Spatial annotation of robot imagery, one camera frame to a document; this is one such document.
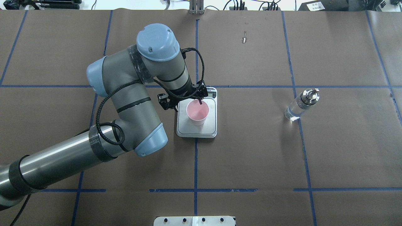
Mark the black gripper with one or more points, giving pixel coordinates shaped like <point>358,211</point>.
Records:
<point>186,90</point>

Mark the pink cup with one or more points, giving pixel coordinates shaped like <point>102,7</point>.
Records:
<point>197,113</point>

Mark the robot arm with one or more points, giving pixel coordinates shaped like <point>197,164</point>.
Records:
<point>126,119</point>

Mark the white digital scale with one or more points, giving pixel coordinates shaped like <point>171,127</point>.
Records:
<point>187,127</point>

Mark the brown paper table cover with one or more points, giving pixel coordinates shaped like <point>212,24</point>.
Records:
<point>339,164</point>

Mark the aluminium frame post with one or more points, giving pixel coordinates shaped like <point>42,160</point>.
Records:
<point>196,7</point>

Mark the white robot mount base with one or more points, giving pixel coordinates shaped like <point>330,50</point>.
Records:
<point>195,221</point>

